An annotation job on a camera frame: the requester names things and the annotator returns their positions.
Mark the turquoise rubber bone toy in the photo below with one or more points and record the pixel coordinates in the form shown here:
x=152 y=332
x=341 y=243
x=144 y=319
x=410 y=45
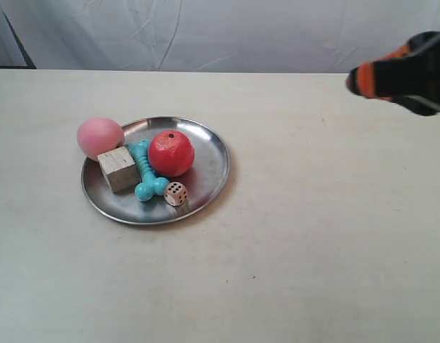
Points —
x=150 y=184

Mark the white wrinkled backdrop cloth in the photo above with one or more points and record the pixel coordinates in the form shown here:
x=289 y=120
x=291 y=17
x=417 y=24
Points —
x=210 y=36

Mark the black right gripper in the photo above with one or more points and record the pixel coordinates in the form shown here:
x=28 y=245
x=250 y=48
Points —
x=397 y=75

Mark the small wooden die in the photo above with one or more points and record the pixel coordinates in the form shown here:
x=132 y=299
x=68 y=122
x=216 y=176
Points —
x=175 y=194

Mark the red apple toy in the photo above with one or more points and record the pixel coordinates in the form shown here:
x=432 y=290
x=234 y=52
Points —
x=171 y=153

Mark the pale wooden cube block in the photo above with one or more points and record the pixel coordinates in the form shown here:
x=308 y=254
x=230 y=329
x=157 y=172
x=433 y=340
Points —
x=119 y=169

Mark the large round metal plate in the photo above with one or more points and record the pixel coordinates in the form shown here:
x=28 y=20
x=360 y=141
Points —
x=205 y=180

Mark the pink peach toy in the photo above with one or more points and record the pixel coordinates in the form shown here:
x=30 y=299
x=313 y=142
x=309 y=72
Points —
x=99 y=135

